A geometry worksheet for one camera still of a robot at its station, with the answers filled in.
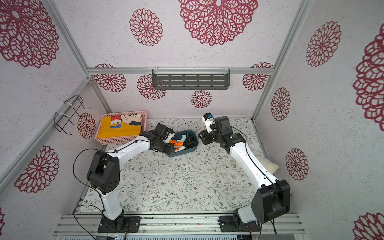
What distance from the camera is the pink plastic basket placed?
1032 millimetres

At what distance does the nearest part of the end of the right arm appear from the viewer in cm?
57

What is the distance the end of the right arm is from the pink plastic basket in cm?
54

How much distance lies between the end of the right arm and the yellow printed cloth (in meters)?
0.56

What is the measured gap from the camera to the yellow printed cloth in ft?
3.44

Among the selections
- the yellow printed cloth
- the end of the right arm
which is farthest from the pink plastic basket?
the end of the right arm

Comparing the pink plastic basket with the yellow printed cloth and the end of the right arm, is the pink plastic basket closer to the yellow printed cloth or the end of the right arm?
the yellow printed cloth
